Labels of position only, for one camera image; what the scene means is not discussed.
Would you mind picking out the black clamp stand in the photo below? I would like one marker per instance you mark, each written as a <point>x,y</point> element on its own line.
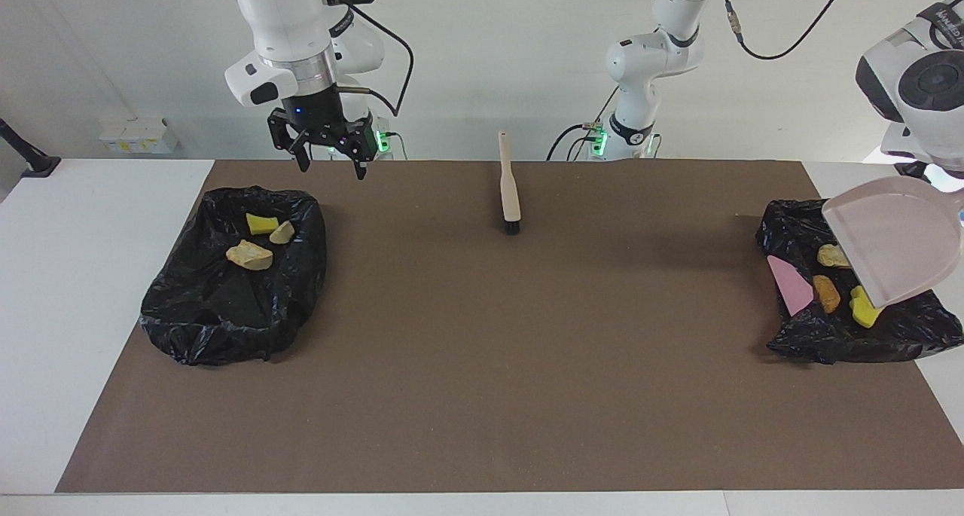
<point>911,171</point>
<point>30,162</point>

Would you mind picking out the beige plastic dustpan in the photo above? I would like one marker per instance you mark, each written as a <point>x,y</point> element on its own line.
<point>896,237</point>

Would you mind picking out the small orange croissant piece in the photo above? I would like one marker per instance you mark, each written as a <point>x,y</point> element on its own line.
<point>282,233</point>

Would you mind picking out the large striped croissant piece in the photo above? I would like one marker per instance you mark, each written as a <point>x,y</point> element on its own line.
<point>250,254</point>

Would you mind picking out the black trash bag bin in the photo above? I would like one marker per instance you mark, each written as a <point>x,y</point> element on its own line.
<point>218,312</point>

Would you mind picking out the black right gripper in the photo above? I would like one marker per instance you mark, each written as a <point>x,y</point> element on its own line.
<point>312,117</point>

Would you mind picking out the beige hand brush black bristles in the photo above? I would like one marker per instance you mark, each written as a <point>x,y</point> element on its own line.
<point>510,192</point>

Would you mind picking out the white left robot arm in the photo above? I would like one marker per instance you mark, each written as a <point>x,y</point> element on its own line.
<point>934,102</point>

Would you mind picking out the black bag bin with card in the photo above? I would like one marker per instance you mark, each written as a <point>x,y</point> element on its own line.
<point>828,335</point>

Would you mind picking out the white wall socket box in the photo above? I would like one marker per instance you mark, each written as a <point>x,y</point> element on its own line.
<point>139,135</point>

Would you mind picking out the brown table mat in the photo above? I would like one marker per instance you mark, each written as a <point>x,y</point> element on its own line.
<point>482,425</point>

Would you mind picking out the pink card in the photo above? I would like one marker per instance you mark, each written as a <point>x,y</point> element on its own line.
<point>789,286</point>

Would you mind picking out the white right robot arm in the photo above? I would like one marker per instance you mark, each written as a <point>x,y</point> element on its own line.
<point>282,19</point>

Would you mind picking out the brown bread roll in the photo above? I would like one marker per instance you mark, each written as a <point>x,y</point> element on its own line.
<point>827,294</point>

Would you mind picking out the yellow sponge piece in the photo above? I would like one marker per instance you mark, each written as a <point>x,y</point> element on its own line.
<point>864,311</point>
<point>261,224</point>

